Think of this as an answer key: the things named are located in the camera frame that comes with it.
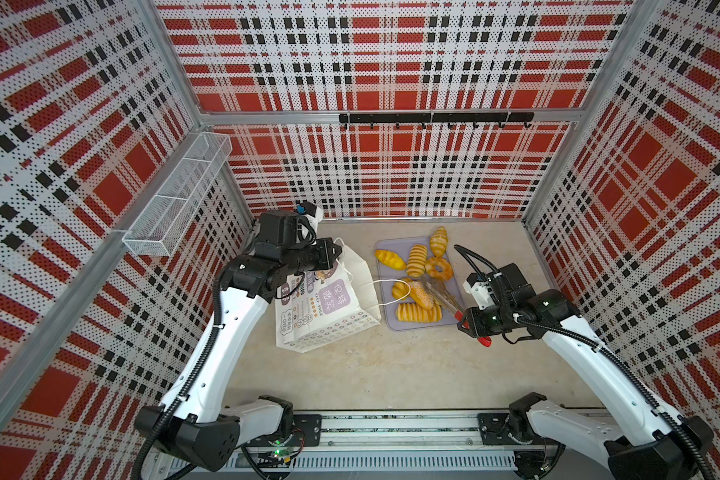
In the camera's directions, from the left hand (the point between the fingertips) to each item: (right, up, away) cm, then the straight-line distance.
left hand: (341, 254), depth 69 cm
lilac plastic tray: (+18, +2, +45) cm, 48 cm away
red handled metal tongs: (+30, -15, +5) cm, 34 cm away
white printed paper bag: (-4, -13, +7) cm, 16 cm away
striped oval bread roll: (+23, -3, +36) cm, 42 cm away
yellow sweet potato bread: (+13, -2, +35) cm, 38 cm away
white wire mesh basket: (-58, +10, +22) cm, 63 cm away
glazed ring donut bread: (+31, -6, +35) cm, 47 cm away
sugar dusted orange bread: (+22, -13, +20) cm, 32 cm away
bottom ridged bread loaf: (+20, -19, +22) cm, 35 cm away
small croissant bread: (+31, +4, +39) cm, 50 cm away
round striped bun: (+16, -12, +27) cm, 33 cm away
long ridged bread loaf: (+29, -12, +17) cm, 35 cm away
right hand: (+31, -19, +4) cm, 36 cm away
